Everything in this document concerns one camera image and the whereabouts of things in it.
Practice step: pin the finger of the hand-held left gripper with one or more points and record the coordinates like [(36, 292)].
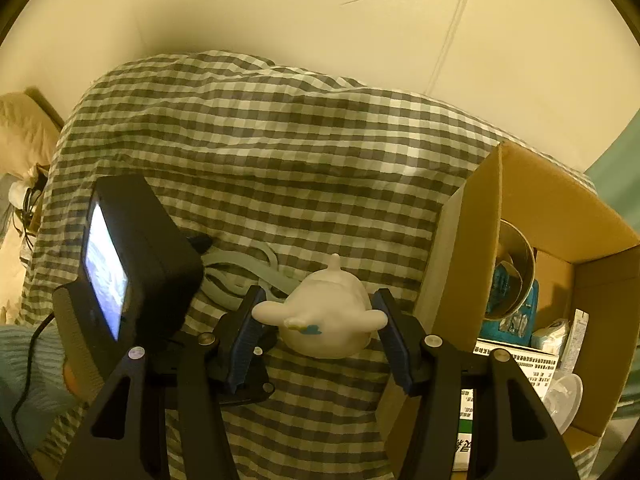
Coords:
[(255, 385), (200, 244)]

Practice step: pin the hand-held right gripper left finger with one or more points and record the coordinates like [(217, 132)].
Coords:
[(245, 340)]

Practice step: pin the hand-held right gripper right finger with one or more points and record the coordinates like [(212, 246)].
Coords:
[(395, 345)]

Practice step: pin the white toy figurine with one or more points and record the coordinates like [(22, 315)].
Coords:
[(330, 320)]

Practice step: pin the white and green box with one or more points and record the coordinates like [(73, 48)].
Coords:
[(500, 365)]

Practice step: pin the blue mask packet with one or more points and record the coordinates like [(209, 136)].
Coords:
[(505, 330)]

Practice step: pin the large cardboard box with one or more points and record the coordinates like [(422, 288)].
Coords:
[(465, 240)]

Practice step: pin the round bowl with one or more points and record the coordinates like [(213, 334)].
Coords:
[(517, 255)]

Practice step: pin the white tissue pack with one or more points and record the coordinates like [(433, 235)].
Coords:
[(550, 335)]

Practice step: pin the clear plastic lid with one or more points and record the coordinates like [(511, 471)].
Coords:
[(565, 395)]

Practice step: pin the white tube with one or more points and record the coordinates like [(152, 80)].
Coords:
[(579, 340)]

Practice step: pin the green white checked blanket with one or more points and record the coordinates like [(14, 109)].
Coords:
[(275, 160)]

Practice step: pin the white plastic bag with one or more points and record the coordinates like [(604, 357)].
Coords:
[(22, 187)]

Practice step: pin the beige pillow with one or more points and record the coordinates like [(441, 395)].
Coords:
[(25, 130)]

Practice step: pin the green curtain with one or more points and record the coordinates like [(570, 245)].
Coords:
[(620, 185)]

